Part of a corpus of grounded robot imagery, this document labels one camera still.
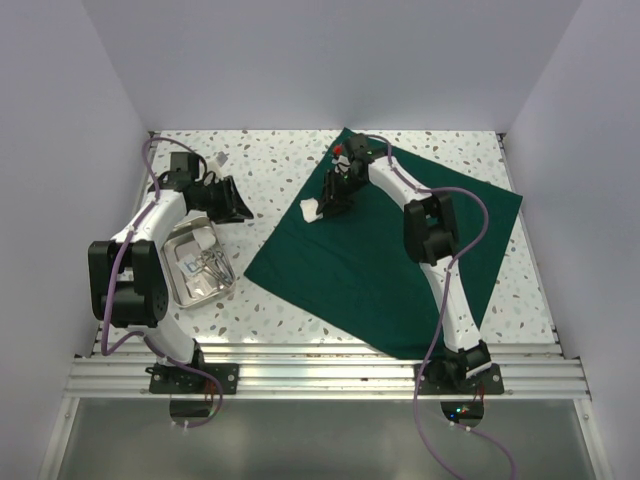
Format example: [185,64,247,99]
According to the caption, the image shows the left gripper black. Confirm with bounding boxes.
[193,175,253,224]

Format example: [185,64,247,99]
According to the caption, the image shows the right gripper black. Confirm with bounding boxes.
[317,169,368,218]

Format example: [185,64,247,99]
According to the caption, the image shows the white gauze pad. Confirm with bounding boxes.
[300,198,323,223]
[193,227,217,250]
[193,229,211,250]

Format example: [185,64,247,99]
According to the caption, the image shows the steel forceps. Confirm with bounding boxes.
[199,249,231,281]

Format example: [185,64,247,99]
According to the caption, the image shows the steel scissors medium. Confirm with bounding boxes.
[208,250,235,287]

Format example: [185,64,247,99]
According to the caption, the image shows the stainless steel instrument tray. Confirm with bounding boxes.
[161,216,236,309]

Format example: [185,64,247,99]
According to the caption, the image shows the white sterile packet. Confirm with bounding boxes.
[177,254,206,278]

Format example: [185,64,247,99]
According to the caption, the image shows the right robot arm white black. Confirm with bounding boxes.
[300,134,491,393]

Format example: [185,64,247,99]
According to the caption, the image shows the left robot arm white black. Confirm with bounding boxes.
[88,152,253,393]

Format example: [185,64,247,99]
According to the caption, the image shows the green surgical drape cloth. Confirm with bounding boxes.
[245,148,522,360]

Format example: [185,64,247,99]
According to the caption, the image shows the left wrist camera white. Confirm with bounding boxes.
[212,151,228,168]

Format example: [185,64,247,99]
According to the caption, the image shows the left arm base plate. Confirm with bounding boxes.
[145,363,240,395]

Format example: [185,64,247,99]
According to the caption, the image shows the aluminium rail frame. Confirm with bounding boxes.
[64,343,590,400]

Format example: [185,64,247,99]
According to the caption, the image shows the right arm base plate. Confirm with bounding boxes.
[413,359,505,396]

